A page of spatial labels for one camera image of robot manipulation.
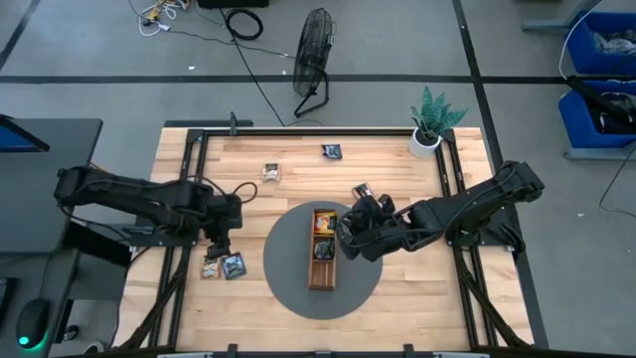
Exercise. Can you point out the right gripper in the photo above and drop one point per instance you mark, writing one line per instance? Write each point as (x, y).
(370, 231)

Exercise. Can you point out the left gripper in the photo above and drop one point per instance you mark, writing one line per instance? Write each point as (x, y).
(219, 233)

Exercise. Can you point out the tan tea packet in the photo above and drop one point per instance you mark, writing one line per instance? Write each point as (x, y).
(271, 172)
(210, 269)

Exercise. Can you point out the dark blueberry tea packet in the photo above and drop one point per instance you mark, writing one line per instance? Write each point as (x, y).
(332, 151)
(233, 266)

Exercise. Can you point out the orange mango tea packet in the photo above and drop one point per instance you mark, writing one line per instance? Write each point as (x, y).
(325, 221)

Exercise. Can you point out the grey green tea packet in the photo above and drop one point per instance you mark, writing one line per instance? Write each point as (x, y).
(324, 248)

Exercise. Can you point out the wooden tea organizer box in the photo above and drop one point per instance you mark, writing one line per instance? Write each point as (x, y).
(322, 278)

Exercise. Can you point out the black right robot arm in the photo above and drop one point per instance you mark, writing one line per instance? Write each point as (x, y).
(477, 199)

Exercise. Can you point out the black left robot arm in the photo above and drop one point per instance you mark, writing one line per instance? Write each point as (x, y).
(124, 191)

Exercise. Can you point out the round grey woven mat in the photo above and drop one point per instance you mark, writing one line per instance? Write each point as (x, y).
(288, 278)

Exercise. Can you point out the snake plant in white pot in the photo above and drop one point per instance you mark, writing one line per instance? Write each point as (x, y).
(429, 117)

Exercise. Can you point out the black floor fan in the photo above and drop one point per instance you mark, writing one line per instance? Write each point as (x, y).
(318, 94)

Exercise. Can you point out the dark side desk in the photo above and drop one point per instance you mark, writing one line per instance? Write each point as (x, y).
(54, 278)

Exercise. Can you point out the black desk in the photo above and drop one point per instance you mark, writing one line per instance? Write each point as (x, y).
(30, 209)

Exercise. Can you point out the black computer mouse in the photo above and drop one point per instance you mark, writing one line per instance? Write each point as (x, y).
(32, 320)

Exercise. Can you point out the blue storage bin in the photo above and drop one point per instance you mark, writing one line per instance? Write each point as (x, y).
(576, 124)
(579, 50)

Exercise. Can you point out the monitor with blue screen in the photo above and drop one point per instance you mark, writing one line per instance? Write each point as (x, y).
(15, 141)

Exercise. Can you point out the black bar across bins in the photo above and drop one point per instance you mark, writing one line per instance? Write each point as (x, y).
(591, 97)

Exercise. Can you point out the black box on floor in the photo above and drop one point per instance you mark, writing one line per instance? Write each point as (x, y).
(233, 3)

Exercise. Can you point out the grey table base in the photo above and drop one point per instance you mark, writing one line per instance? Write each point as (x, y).
(546, 25)

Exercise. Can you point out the black aluminium table frame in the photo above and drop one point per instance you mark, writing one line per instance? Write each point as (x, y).
(298, 131)

